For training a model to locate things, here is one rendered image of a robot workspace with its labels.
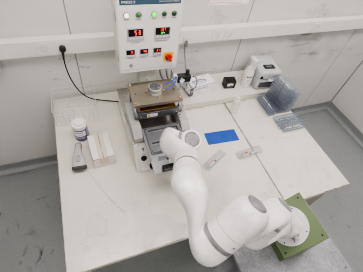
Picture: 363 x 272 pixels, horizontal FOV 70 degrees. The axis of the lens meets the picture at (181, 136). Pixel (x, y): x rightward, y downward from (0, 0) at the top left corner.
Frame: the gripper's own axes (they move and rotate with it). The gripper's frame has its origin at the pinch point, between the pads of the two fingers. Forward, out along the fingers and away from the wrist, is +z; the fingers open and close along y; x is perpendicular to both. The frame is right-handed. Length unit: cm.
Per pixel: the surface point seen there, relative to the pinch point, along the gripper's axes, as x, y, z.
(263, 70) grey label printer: 56, 92, 26
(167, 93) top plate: 38.0, 6.4, 3.3
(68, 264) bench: -34, -57, 15
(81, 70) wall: 79, -36, 35
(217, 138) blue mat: 13, 41, 33
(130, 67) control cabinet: 55, -10, 1
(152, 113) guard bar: 28.9, -4.2, 6.3
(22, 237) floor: -13, -101, 103
